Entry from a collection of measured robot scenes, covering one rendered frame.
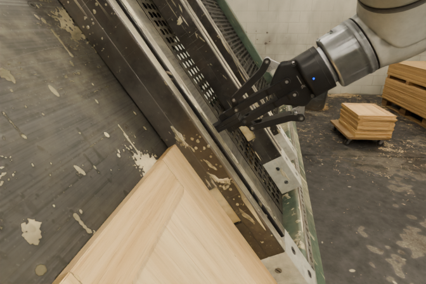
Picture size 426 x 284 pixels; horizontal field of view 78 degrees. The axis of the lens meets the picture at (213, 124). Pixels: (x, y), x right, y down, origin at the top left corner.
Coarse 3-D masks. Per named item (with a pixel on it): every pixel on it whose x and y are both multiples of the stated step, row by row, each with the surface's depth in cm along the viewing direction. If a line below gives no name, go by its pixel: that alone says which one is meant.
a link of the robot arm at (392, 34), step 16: (352, 16) 39; (368, 16) 35; (384, 16) 33; (400, 16) 32; (416, 16) 31; (368, 32) 36; (384, 32) 34; (400, 32) 34; (416, 32) 33; (384, 48) 36; (400, 48) 35; (416, 48) 36; (384, 64) 38
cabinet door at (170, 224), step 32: (160, 160) 40; (160, 192) 36; (192, 192) 43; (128, 224) 29; (160, 224) 33; (192, 224) 39; (224, 224) 46; (96, 256) 25; (128, 256) 27; (160, 256) 31; (192, 256) 36; (224, 256) 42; (256, 256) 50
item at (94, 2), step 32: (64, 0) 41; (96, 0) 40; (96, 32) 41; (128, 32) 40; (128, 64) 42; (160, 64) 45; (160, 96) 43; (192, 96) 48; (160, 128) 45; (192, 128) 44; (192, 160) 46; (224, 160) 46; (224, 192) 47; (256, 192) 51; (256, 224) 48; (288, 256) 49
